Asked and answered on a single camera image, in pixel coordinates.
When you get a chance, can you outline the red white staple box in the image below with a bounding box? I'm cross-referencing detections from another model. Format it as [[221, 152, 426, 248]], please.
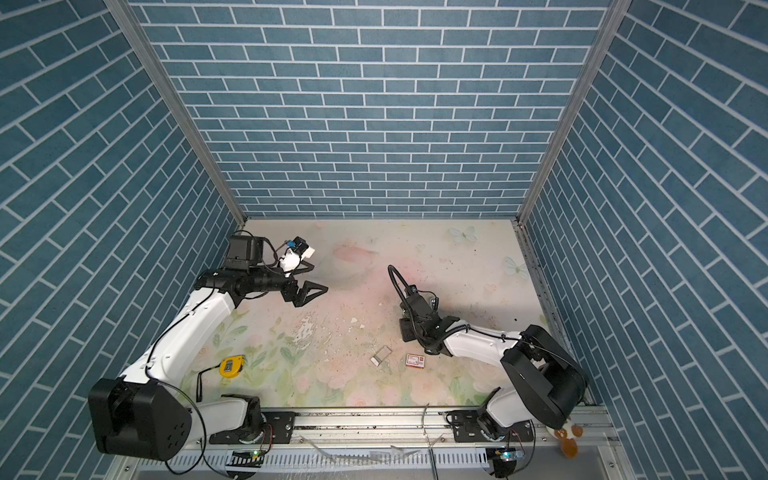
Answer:
[[405, 353, 426, 369]]

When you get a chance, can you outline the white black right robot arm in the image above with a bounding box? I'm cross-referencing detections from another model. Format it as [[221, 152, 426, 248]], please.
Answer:
[[397, 285, 588, 440]]

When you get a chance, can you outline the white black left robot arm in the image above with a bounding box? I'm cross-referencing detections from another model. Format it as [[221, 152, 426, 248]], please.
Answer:
[[88, 230, 328, 461]]

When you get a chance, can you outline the yellow tape measure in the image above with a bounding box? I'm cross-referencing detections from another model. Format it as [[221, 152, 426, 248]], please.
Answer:
[[218, 355, 245, 379]]

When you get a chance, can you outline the green circuit board right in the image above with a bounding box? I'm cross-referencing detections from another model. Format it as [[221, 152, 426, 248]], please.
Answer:
[[485, 447, 525, 479]]

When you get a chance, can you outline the brown white plush toy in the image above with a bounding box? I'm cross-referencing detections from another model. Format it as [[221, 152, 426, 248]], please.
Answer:
[[548, 421, 584, 459]]

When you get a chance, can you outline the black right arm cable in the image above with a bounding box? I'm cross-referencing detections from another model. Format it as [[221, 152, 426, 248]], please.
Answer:
[[386, 264, 433, 337]]

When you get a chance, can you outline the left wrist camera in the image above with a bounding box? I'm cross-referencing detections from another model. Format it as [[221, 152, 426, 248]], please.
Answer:
[[278, 237, 315, 276]]

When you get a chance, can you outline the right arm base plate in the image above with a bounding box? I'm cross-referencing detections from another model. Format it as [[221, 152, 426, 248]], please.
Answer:
[[444, 410, 535, 443]]

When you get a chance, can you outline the aluminium front rail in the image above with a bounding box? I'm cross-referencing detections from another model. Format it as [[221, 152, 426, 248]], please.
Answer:
[[206, 406, 619, 449]]

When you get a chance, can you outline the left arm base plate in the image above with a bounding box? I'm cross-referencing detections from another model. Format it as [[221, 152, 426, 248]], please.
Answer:
[[209, 411, 297, 446]]

